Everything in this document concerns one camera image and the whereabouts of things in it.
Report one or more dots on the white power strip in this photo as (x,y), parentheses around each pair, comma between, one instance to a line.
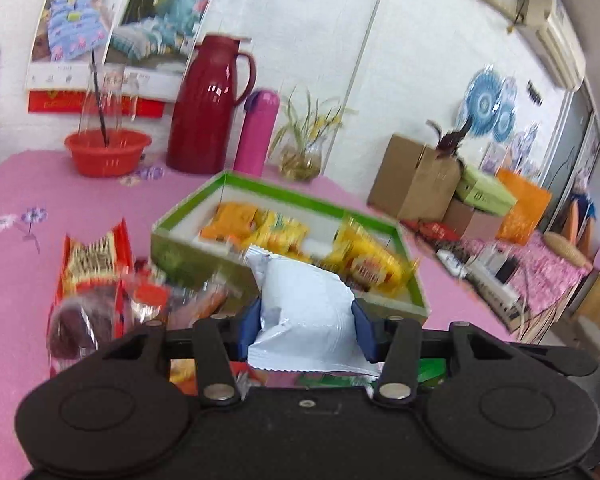
(503,300)

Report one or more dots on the brown cardboard box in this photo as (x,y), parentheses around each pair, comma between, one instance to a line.
(413,182)

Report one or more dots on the green white cardboard box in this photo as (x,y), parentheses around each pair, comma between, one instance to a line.
(288,223)

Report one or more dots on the red envelope box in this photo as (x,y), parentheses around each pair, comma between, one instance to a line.
(434,232)

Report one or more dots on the dark pastry clear packet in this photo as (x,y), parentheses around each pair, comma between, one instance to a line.
(80,325)

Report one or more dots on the woven round cushion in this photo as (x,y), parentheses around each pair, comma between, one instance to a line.
(563,248)

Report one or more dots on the blue paper fan decoration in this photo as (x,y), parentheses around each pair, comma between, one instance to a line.
(490,102)

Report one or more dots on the red snack packet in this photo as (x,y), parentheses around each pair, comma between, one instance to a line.
(100,266)

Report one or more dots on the plant in glass vase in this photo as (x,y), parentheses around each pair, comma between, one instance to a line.
(298,143)

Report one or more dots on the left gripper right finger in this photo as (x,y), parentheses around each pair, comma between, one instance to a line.
(396,344)

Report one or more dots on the orange snack packet in box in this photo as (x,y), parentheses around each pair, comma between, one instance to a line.
(232,222)

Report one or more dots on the orange gift bag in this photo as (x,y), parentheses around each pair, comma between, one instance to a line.
(532,201)

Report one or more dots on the red fu calendar poster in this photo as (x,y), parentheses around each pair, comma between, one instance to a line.
(151,41)

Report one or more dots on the green shoe box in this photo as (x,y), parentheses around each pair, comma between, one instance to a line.
(484,192)

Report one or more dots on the dark red leafed plant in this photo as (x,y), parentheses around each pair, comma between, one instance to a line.
(448,143)

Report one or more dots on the red thermos jug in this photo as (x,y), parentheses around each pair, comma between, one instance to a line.
(218,79)

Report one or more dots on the small brown box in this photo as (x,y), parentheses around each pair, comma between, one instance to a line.
(471,223)

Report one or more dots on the glass pitcher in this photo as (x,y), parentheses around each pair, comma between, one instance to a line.
(114,84)

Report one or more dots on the black stirring stick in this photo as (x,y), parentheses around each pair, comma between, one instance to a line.
(98,101)

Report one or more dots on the white air conditioner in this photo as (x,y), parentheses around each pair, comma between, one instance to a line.
(546,26)

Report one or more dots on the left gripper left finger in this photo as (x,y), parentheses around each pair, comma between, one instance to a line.
(216,343)

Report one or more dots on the white silver snack bag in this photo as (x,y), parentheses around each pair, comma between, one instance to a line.
(306,319)

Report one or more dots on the yellow snack bag in box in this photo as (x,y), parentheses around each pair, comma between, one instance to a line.
(360,258)

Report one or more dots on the pink floral tablecloth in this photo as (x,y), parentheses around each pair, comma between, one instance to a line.
(43,200)

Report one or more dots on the red plastic basket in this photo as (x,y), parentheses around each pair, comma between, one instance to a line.
(93,158)

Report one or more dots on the pink thermos bottle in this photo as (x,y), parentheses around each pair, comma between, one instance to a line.
(261,109)

